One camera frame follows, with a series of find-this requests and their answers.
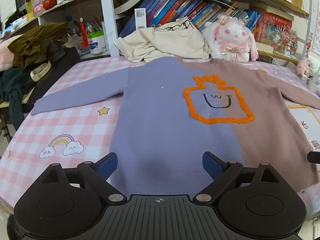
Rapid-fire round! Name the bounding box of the purple and mauve sweater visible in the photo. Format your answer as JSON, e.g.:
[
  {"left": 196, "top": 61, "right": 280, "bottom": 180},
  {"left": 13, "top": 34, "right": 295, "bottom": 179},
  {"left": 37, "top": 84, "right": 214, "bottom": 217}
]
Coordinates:
[{"left": 31, "top": 57, "right": 319, "bottom": 195}]

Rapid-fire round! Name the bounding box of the small pink pig figure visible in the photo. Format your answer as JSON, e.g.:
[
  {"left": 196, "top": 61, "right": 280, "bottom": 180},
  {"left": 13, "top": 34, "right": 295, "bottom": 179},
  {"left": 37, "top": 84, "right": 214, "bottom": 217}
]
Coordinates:
[{"left": 296, "top": 60, "right": 311, "bottom": 77}]

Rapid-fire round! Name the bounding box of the white wristband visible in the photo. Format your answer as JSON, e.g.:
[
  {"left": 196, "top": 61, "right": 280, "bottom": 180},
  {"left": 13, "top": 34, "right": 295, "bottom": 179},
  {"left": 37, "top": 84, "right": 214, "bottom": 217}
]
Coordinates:
[{"left": 30, "top": 61, "right": 52, "bottom": 82}]

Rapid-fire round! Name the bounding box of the colourful sparkly ornament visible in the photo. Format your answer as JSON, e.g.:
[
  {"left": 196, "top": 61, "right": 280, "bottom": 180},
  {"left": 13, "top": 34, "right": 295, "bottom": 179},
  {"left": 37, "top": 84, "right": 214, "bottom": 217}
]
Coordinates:
[{"left": 271, "top": 29, "right": 298, "bottom": 55}]

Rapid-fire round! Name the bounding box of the dark green garment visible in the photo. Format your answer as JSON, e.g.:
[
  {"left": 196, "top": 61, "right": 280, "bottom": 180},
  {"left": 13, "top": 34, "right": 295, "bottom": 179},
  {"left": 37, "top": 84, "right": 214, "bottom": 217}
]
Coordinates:
[{"left": 1, "top": 68, "right": 36, "bottom": 130}]

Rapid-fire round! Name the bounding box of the white pen holder jar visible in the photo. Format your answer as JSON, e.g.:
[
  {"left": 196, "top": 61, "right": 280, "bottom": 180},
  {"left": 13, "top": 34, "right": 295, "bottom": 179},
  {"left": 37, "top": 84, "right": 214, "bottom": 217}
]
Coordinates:
[{"left": 87, "top": 31, "right": 107, "bottom": 55}]

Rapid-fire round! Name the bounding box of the red tassel ornament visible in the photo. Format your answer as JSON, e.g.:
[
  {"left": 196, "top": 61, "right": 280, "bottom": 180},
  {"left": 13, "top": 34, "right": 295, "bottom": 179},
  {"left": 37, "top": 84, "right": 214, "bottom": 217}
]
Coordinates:
[{"left": 80, "top": 17, "right": 88, "bottom": 48}]

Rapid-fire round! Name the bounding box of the white pink bunny plush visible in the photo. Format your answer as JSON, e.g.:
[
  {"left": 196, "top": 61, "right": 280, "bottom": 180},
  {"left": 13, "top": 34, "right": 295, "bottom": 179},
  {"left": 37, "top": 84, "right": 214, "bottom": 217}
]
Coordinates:
[{"left": 202, "top": 13, "right": 259, "bottom": 63}]

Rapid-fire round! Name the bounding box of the red boxed book set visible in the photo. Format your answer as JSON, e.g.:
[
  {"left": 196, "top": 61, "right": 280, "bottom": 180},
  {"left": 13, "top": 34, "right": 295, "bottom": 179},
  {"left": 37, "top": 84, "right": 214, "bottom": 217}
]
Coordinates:
[{"left": 254, "top": 12, "right": 292, "bottom": 46}]

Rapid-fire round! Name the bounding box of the cream cloth tote bag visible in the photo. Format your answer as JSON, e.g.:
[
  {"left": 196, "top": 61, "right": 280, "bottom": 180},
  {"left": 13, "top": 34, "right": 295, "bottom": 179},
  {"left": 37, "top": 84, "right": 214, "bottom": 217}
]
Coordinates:
[{"left": 114, "top": 17, "right": 211, "bottom": 63}]

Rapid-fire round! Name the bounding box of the olive green garment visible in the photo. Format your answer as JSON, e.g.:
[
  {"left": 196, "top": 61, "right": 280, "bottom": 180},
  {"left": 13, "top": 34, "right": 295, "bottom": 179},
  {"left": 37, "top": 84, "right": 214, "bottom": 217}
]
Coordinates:
[{"left": 8, "top": 22, "right": 68, "bottom": 68}]

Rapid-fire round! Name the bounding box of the row of colourful books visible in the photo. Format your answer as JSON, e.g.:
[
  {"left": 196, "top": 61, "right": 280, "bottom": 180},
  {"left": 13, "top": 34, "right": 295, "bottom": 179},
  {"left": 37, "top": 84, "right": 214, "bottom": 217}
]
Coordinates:
[{"left": 119, "top": 0, "right": 262, "bottom": 37}]

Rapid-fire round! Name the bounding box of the white bookshelf frame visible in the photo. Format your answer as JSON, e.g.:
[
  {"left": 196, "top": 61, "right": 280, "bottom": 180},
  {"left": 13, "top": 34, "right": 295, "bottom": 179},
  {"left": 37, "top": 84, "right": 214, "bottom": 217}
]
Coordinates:
[{"left": 0, "top": 0, "right": 320, "bottom": 66}]

